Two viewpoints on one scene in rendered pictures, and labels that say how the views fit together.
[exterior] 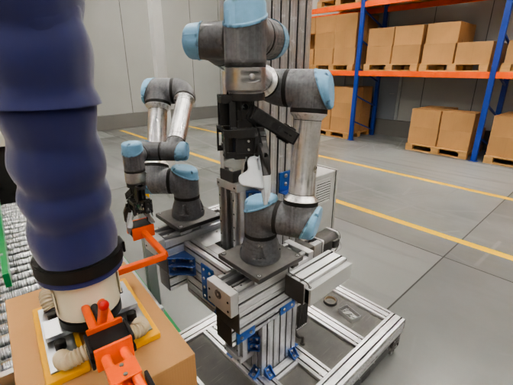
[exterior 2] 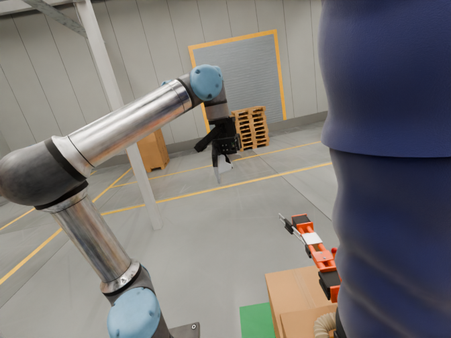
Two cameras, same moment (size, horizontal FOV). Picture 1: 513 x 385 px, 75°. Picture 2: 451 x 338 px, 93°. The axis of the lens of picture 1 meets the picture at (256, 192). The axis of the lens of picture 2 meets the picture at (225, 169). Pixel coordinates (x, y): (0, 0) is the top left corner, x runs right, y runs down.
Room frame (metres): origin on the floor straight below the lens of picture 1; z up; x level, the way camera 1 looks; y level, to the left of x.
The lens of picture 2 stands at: (1.20, 0.47, 1.69)
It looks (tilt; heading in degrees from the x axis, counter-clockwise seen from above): 17 degrees down; 220
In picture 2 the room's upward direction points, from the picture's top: 12 degrees counter-clockwise
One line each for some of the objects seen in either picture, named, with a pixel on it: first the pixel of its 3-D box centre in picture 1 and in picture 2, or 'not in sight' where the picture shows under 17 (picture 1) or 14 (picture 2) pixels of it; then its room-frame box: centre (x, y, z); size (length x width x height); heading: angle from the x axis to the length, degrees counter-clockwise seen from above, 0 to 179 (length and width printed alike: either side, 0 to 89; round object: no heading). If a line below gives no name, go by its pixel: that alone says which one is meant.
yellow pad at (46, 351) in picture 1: (57, 333); not in sight; (0.76, 0.57, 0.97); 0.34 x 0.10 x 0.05; 37
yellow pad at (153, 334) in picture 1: (124, 306); not in sight; (0.88, 0.42, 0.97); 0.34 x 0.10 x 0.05; 37
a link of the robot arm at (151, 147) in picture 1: (146, 151); not in sight; (1.30, 0.44, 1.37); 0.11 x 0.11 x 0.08; 0
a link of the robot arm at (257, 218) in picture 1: (262, 213); (138, 323); (1.07, -0.02, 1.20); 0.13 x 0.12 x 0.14; 67
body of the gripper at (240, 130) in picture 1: (242, 125); (224, 136); (0.65, 0.03, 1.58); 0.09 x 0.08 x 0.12; 109
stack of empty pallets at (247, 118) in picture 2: not in sight; (248, 127); (-5.38, -3.63, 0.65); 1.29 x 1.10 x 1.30; 43
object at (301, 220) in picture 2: not in sight; (302, 223); (0.33, 0.14, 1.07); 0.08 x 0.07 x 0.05; 37
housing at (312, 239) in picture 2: not in sight; (312, 242); (0.45, 0.22, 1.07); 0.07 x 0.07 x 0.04; 37
